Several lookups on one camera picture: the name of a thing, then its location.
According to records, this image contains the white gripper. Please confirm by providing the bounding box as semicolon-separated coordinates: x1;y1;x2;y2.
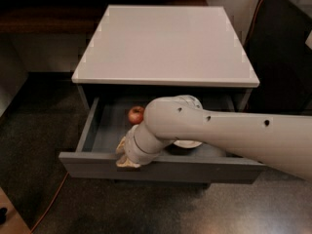
116;125;142;169

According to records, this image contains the grey top drawer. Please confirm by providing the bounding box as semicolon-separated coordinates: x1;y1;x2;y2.
59;96;265;183

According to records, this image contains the red apple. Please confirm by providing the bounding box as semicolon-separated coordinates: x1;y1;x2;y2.
128;106;144;125

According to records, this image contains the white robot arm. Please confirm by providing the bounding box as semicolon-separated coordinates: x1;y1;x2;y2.
116;96;312;180

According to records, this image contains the grey drawer cabinet white top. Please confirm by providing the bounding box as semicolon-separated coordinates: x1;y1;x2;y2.
72;5;259;109

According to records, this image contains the white bowl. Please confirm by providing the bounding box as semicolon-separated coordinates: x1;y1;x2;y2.
174;140;201;149

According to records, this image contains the small black object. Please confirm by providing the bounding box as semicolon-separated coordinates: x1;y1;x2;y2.
0;208;8;225

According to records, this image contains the dark wooden bench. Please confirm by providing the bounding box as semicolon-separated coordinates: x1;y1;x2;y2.
0;0;208;34

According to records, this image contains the orange cable on floor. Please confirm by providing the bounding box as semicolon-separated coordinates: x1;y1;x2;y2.
29;171;70;234

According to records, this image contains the orange cable on wall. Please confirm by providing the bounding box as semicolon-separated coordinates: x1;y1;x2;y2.
244;0;277;47

